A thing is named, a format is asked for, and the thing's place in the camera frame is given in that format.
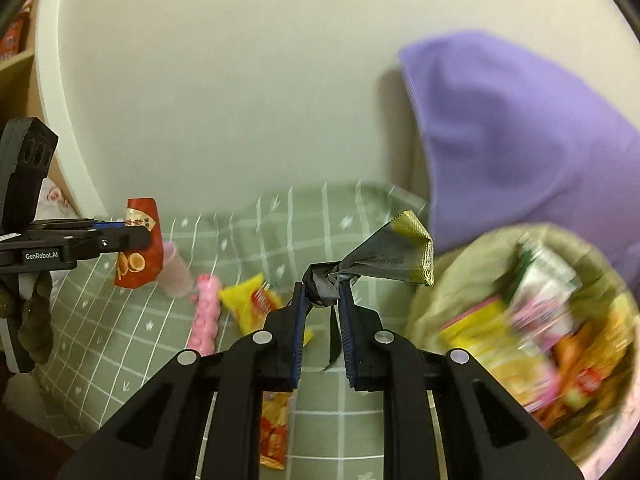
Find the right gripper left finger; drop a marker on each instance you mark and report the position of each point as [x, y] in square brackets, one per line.
[267, 360]

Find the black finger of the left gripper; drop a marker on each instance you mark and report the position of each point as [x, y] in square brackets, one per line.
[117, 236]

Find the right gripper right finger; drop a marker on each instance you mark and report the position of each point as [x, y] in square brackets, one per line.
[378, 360]

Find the red snack wrapper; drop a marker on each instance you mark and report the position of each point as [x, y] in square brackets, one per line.
[140, 252]

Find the yellow nabati wafer wrapper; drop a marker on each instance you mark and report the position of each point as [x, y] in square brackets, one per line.
[250, 302]

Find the dark foil wrapper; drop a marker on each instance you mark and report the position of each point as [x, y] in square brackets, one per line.
[402, 250]

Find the pink chips bag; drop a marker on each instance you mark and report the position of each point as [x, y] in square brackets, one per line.
[517, 363]

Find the left hand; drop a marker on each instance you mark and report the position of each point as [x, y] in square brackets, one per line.
[26, 329]

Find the orange snack wrapper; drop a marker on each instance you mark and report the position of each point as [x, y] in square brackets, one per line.
[273, 441]

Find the white plastic bag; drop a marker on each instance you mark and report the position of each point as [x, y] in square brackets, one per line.
[52, 203]

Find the pink caterpillar toy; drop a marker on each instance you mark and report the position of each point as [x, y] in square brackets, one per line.
[207, 311]

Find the green grid tablecloth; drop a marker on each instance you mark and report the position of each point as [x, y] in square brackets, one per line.
[223, 272]

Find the wooden shelf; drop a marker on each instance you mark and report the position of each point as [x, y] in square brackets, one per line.
[20, 95]

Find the colourful wrapper in bag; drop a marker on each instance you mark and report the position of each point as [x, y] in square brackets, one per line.
[537, 299]

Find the purple cloth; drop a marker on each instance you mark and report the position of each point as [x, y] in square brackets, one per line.
[510, 137]

